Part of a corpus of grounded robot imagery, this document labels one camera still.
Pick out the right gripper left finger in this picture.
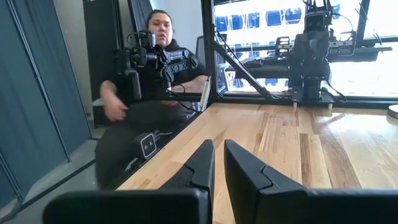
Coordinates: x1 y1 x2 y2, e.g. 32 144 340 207
42 139 216 224

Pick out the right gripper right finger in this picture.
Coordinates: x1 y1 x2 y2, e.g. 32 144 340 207
223 139 398 224

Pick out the grey office chair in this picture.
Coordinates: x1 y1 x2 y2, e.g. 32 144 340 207
195 35 208 67

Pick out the silver aluminium bar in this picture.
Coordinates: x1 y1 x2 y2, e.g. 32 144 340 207
200 75 213 113

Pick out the person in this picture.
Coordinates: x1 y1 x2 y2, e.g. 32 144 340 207
94 9 210 190

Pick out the blue partition panel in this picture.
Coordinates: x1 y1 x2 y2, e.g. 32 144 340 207
0 0 91 209

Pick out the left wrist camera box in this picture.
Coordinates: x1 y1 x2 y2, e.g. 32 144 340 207
303 10 326 32

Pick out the black table-level camera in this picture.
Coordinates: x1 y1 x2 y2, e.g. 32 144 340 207
132 131 159 160

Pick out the black aluminium table frame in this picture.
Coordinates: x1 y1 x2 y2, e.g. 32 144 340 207
108 0 398 190

